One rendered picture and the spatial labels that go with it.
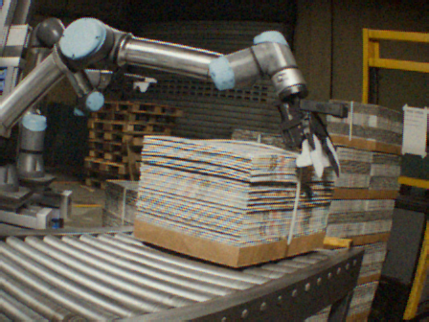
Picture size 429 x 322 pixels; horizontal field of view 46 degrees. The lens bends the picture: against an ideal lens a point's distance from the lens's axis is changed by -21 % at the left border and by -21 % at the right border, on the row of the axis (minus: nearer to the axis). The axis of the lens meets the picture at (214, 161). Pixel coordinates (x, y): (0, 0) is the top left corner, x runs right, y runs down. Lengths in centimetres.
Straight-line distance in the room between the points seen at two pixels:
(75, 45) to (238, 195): 55
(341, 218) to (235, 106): 753
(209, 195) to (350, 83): 812
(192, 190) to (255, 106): 865
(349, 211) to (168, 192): 151
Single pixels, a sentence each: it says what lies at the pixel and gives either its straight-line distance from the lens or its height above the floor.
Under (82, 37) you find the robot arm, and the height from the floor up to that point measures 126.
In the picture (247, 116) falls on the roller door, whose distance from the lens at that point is 994.
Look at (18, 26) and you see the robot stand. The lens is 197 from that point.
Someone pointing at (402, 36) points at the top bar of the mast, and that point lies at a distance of 342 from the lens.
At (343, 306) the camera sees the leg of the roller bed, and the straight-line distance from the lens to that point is 156.
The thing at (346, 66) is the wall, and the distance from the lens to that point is 935.
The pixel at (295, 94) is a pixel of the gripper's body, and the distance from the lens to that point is 133.
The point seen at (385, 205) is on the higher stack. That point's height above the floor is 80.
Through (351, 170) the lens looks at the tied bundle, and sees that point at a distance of 265.
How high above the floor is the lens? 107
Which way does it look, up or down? 3 degrees down
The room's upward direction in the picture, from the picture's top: 7 degrees clockwise
